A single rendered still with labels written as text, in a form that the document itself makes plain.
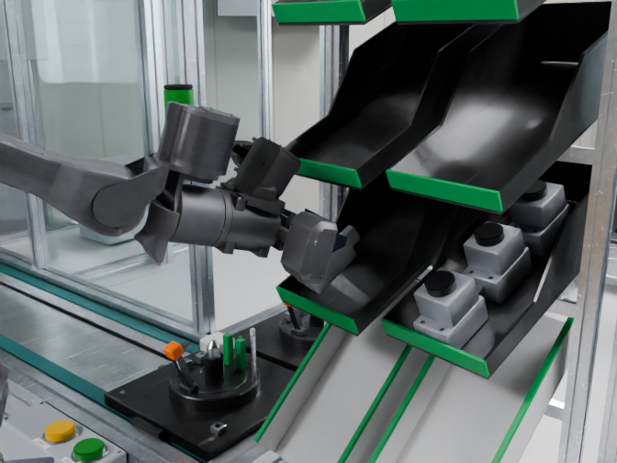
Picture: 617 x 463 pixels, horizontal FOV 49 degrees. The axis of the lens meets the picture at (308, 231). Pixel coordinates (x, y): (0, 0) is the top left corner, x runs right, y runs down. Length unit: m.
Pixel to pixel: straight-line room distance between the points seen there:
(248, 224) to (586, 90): 0.35
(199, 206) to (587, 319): 0.40
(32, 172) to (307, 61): 4.42
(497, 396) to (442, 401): 0.07
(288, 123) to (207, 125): 4.39
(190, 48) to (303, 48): 3.82
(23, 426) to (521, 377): 0.69
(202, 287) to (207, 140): 0.67
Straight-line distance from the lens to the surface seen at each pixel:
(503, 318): 0.73
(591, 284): 0.74
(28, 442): 1.06
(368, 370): 0.87
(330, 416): 0.88
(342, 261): 0.75
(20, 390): 1.21
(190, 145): 0.62
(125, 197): 0.61
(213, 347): 1.05
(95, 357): 1.36
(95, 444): 1.00
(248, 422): 1.01
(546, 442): 1.22
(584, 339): 0.76
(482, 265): 0.73
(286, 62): 4.97
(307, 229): 0.63
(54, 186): 0.63
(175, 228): 0.63
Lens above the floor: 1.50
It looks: 16 degrees down
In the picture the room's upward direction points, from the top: straight up
